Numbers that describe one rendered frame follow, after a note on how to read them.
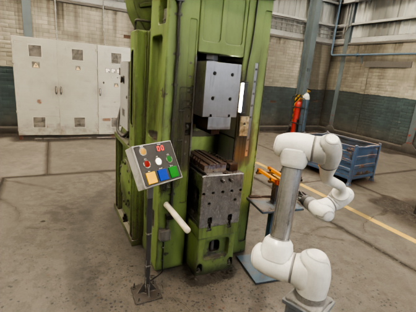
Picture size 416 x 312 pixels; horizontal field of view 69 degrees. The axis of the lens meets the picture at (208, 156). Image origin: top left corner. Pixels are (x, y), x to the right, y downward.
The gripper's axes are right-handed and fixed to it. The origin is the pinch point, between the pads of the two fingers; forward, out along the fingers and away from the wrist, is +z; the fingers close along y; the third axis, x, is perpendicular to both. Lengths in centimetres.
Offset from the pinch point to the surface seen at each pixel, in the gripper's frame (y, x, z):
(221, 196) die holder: -37, -19, 38
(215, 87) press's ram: -49, 67, 42
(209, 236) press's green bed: -45, -53, 37
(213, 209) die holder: -44, -29, 37
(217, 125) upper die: -45, 38, 43
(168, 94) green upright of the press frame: -82, 60, 52
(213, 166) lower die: -45, 6, 43
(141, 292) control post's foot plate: -101, -89, 26
